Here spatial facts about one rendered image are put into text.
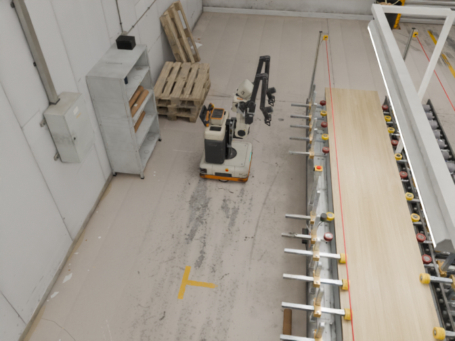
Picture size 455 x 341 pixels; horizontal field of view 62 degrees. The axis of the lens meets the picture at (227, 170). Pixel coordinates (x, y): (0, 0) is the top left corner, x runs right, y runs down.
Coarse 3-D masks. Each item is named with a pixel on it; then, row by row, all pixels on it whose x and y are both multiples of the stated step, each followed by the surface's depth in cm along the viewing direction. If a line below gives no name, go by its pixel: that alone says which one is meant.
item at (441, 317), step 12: (432, 108) 507; (396, 132) 467; (444, 132) 467; (408, 192) 407; (408, 204) 401; (420, 216) 368; (420, 228) 366; (420, 252) 358; (432, 252) 336; (432, 288) 326; (444, 288) 324; (444, 300) 303; (444, 324) 302
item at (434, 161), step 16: (384, 16) 316; (448, 16) 331; (384, 32) 291; (448, 32) 339; (400, 64) 253; (432, 64) 360; (400, 80) 238; (416, 96) 224; (416, 112) 211; (416, 128) 202; (400, 144) 425; (432, 144) 190; (432, 160) 181; (432, 176) 177; (448, 176) 173; (448, 192) 166; (448, 208) 159; (448, 224) 156
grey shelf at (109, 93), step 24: (144, 48) 482; (96, 72) 433; (120, 72) 433; (144, 72) 494; (96, 96) 445; (120, 96) 440; (120, 120) 464; (144, 120) 542; (120, 144) 491; (144, 144) 563; (120, 168) 521
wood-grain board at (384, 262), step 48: (336, 96) 517; (336, 144) 440; (384, 144) 440; (336, 192) 383; (384, 192) 383; (336, 240) 339; (384, 240) 339; (384, 288) 304; (384, 336) 276; (432, 336) 275
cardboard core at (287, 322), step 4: (284, 312) 377; (288, 312) 376; (284, 316) 374; (288, 316) 373; (284, 320) 371; (288, 320) 370; (284, 324) 368; (288, 324) 367; (284, 328) 365; (288, 328) 364; (284, 332) 362; (288, 332) 361
